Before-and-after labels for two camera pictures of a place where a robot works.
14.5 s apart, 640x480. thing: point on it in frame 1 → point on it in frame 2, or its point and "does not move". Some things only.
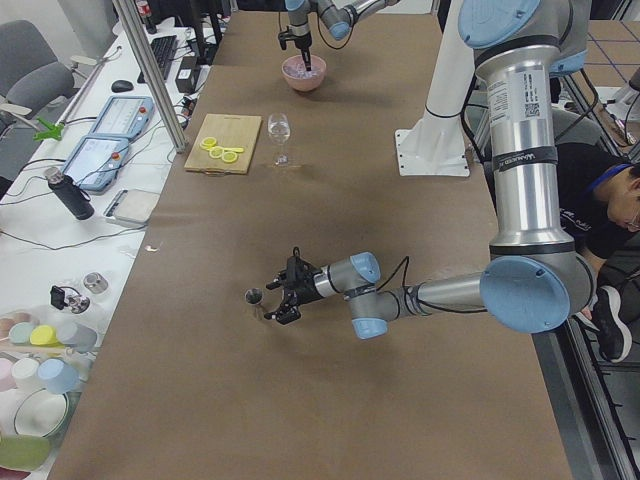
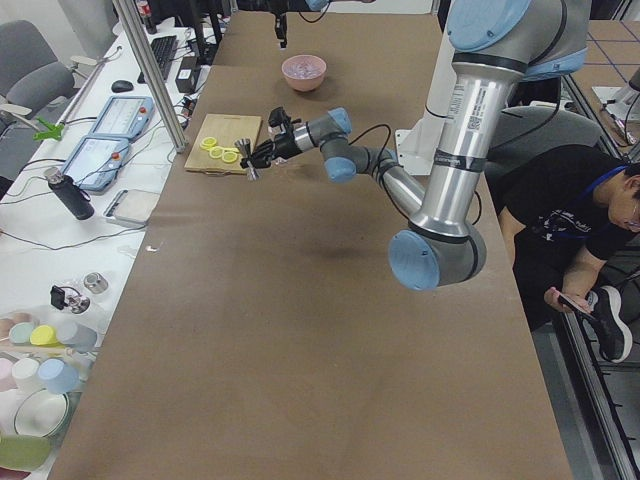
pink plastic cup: x=7 y=383 does not move
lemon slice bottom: x=229 y=157 does not move
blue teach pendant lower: x=96 y=160 does not move
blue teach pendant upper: x=125 y=116 does not move
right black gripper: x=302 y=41 → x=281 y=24
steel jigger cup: x=254 y=296 → x=244 y=146
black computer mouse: x=121 y=86 does not move
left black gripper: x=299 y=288 → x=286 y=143
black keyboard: x=164 y=49 does not move
